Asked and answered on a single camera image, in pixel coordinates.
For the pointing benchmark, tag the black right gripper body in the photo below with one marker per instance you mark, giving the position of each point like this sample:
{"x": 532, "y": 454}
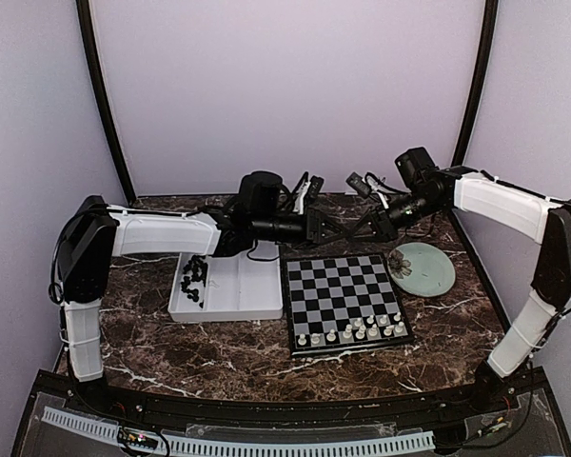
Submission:
{"x": 388, "y": 227}

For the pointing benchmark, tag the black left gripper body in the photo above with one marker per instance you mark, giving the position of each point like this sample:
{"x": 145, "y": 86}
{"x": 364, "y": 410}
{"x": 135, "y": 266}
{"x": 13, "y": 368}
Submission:
{"x": 269, "y": 228}

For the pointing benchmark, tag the black and grey chessboard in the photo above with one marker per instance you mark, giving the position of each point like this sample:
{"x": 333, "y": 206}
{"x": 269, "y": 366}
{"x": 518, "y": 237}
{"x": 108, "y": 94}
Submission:
{"x": 325, "y": 293}

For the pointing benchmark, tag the white plastic parts tray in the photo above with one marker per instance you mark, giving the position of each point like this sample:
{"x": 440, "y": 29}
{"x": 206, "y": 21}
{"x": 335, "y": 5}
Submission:
{"x": 250, "y": 289}

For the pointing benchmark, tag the white chess pawn piece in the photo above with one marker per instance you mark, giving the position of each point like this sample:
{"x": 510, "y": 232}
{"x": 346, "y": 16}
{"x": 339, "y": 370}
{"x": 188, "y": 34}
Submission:
{"x": 331, "y": 336}

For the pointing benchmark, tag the white chess knight piece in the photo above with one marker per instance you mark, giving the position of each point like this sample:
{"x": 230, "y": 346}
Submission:
{"x": 388, "y": 330}

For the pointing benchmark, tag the white chess king piece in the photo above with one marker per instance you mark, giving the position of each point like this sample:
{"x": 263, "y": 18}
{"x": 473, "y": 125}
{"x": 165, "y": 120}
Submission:
{"x": 359, "y": 334}

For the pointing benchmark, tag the white chess rook piece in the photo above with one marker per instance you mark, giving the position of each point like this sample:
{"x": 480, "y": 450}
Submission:
{"x": 315, "y": 339}

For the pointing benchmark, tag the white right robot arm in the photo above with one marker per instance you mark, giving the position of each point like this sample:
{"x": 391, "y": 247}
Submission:
{"x": 501, "y": 215}

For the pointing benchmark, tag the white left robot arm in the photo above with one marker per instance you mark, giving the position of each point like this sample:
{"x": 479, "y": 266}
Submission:
{"x": 98, "y": 233}

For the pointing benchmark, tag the pile of black chess pieces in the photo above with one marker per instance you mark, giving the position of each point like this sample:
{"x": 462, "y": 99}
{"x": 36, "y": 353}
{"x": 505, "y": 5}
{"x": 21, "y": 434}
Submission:
{"x": 194, "y": 279}

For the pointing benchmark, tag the light blue flower plate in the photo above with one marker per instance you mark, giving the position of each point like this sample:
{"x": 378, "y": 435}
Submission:
{"x": 421, "y": 269}

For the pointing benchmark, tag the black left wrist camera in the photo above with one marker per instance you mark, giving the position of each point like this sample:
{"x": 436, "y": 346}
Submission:
{"x": 259, "y": 192}

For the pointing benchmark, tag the black front rail base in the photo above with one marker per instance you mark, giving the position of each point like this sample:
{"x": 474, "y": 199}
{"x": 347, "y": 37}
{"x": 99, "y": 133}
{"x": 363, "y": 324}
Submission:
{"x": 531, "y": 399}

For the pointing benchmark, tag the white slotted cable duct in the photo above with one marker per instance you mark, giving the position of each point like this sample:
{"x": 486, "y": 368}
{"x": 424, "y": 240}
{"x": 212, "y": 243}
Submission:
{"x": 205, "y": 440}

